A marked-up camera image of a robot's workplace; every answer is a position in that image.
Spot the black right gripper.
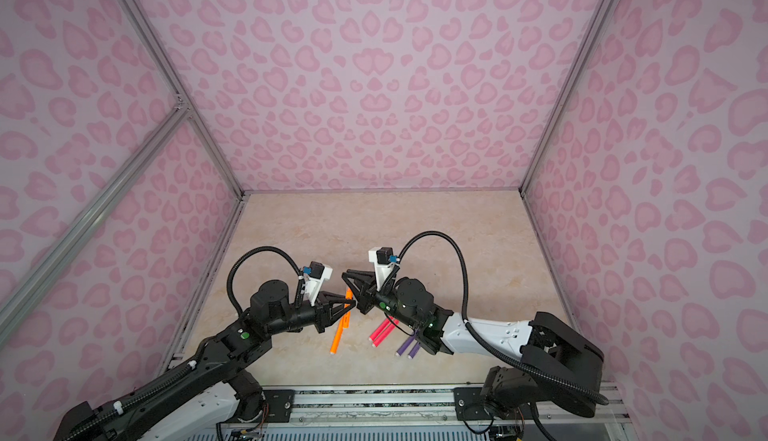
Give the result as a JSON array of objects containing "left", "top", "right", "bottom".
[{"left": 340, "top": 274, "right": 422, "bottom": 331}]

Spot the orange marker pen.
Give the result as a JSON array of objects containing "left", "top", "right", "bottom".
[
  {"left": 340, "top": 288, "right": 354, "bottom": 330},
  {"left": 329, "top": 320, "right": 345, "bottom": 355}
]

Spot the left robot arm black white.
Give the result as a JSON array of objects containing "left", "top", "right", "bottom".
[{"left": 54, "top": 280, "right": 356, "bottom": 440}]

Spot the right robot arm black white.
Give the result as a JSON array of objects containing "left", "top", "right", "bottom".
[{"left": 342, "top": 270, "right": 608, "bottom": 418}]

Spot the pink marker pen left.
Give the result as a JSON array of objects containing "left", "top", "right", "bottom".
[{"left": 369, "top": 319, "right": 391, "bottom": 343}]

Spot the pink marker pen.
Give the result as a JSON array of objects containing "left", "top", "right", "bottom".
[
  {"left": 372, "top": 321, "right": 398, "bottom": 347},
  {"left": 369, "top": 319, "right": 391, "bottom": 343}
]

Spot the pink marker pen right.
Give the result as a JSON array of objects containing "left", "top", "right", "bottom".
[{"left": 372, "top": 321, "right": 398, "bottom": 347}]

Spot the purple marker pen left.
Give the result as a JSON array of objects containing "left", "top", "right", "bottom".
[{"left": 396, "top": 334, "right": 417, "bottom": 357}]

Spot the purple marker pen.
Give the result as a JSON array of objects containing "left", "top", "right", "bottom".
[
  {"left": 408, "top": 343, "right": 421, "bottom": 359},
  {"left": 396, "top": 334, "right": 417, "bottom": 357}
]

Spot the purple marker pen right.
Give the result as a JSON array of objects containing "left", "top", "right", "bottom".
[{"left": 408, "top": 343, "right": 421, "bottom": 359}]

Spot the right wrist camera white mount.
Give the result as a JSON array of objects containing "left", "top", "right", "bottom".
[{"left": 368, "top": 247, "right": 399, "bottom": 292}]

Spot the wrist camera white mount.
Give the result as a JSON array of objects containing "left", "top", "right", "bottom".
[
  {"left": 301, "top": 261, "right": 333, "bottom": 306},
  {"left": 368, "top": 247, "right": 399, "bottom": 292}
]

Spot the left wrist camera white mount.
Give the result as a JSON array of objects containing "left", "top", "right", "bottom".
[{"left": 301, "top": 261, "right": 333, "bottom": 306}]

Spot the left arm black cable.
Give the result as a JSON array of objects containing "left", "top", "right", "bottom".
[{"left": 226, "top": 245, "right": 301, "bottom": 316}]

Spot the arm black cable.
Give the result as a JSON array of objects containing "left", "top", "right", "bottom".
[
  {"left": 397, "top": 230, "right": 610, "bottom": 407},
  {"left": 226, "top": 245, "right": 301, "bottom": 316}
]

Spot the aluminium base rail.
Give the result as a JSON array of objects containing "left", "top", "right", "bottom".
[{"left": 113, "top": 383, "right": 637, "bottom": 441}]

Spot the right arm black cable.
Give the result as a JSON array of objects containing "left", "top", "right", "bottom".
[{"left": 397, "top": 230, "right": 610, "bottom": 407}]

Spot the aluminium diagonal frame bar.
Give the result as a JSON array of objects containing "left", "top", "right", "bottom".
[{"left": 1, "top": 102, "right": 189, "bottom": 345}]

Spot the aluminium corner frame post left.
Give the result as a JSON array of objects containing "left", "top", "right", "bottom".
[{"left": 116, "top": 0, "right": 245, "bottom": 200}]

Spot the aluminium corner frame post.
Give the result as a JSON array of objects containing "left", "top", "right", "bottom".
[
  {"left": 519, "top": 0, "right": 620, "bottom": 199},
  {"left": 116, "top": 0, "right": 245, "bottom": 200}
]

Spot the aluminium corner frame post right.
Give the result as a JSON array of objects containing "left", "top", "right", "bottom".
[{"left": 519, "top": 0, "right": 620, "bottom": 199}]

